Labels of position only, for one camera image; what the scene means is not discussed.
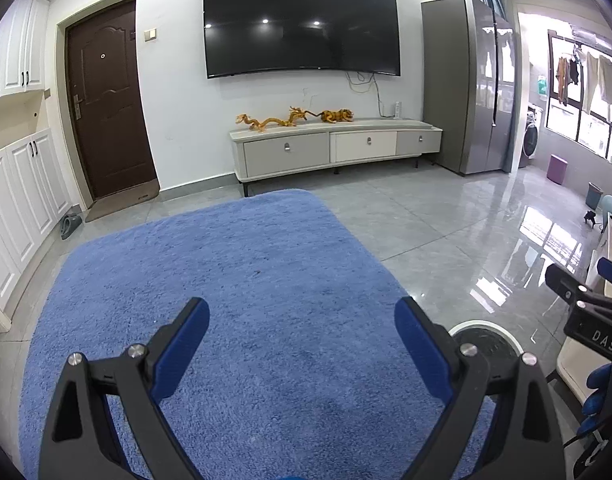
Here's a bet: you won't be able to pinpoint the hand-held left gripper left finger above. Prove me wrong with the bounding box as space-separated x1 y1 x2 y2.
38 297 210 480

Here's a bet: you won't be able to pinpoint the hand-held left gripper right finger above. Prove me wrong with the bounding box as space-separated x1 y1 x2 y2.
394 296 569 480

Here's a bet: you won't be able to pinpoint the round white-rimmed trash can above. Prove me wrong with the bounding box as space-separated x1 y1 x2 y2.
447 319 523 377

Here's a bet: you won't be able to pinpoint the person's right hand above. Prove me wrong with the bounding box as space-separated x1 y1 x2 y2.
578 362 612 441

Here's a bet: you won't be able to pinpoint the white low table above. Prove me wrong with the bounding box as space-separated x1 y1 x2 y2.
556 230 612 406

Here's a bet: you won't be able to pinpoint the blue shaggy rug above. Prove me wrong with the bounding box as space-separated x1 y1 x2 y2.
18 189 497 480

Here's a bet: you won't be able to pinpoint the purple stool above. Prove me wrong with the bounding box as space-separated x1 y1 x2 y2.
547 154 569 184

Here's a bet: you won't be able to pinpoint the brown doormat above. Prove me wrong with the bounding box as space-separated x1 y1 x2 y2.
84 195 160 222

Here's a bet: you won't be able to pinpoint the washing machine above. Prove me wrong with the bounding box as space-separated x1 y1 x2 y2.
518 105 542 168

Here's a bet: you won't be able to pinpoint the grey slippers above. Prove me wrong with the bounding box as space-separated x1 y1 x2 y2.
58 212 85 239

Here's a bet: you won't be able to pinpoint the hanging clothes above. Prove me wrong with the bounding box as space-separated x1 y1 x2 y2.
556 50 612 111

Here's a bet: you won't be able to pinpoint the white television cabinet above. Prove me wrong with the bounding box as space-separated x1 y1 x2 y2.
229 117 443 197

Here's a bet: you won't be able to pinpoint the white floor cabinets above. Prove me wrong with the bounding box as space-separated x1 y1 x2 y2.
0 127 74 332

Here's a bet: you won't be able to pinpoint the grey refrigerator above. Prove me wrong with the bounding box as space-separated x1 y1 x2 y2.
421 0 518 176

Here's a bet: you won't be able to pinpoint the long golden dragon figurine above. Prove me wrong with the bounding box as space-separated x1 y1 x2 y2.
236 113 291 132

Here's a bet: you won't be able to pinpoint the short golden dragon figurine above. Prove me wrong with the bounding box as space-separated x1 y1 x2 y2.
287 106 323 126

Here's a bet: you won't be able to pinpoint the dark brown door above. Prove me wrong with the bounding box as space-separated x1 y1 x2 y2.
64 0 159 204

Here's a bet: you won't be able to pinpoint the black cable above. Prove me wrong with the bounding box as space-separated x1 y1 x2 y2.
561 427 612 480

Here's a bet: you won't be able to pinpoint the television cables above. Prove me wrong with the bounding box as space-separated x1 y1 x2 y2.
346 71 383 117

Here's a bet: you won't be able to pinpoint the white wall cabinets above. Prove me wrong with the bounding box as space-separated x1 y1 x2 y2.
0 0 51 101

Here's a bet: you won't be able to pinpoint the black wall television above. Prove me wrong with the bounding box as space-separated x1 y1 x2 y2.
203 0 401 79

